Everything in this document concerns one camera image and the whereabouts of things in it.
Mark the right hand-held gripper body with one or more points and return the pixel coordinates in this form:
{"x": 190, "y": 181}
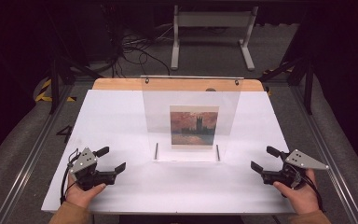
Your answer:
{"x": 304, "y": 161}

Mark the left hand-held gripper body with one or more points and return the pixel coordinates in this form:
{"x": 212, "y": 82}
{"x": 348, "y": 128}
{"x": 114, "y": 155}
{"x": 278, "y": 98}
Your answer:
{"x": 84, "y": 161}

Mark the clear acrylic photo frame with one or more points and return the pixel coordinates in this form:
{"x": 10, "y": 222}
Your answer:
{"x": 158, "y": 102}

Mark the art print card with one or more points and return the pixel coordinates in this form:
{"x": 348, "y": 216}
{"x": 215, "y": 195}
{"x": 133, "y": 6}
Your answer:
{"x": 194, "y": 126}

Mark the person's left hand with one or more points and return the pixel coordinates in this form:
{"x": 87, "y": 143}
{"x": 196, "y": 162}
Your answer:
{"x": 80, "y": 196}

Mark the person's right hand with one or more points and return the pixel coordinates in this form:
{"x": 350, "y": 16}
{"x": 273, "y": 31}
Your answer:
{"x": 301, "y": 199}

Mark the white board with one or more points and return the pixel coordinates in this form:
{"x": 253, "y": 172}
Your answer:
{"x": 115, "y": 118}

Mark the wooden table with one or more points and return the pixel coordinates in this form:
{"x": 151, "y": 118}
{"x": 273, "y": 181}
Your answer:
{"x": 118, "y": 84}

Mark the black metal stand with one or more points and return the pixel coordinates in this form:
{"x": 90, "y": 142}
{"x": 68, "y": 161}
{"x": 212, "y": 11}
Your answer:
{"x": 55, "y": 84}
{"x": 307, "y": 90}

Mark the yellow black hazard tape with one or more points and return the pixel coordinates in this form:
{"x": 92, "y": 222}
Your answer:
{"x": 273, "y": 71}
{"x": 43, "y": 91}

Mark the aluminium floor rail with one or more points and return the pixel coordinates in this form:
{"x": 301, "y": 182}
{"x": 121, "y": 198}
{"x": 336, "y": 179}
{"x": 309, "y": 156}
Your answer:
{"x": 338, "y": 180}
{"x": 28, "y": 161}

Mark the white metal desk frame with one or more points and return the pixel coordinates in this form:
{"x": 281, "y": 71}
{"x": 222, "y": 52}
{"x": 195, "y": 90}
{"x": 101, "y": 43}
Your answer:
{"x": 213, "y": 19}

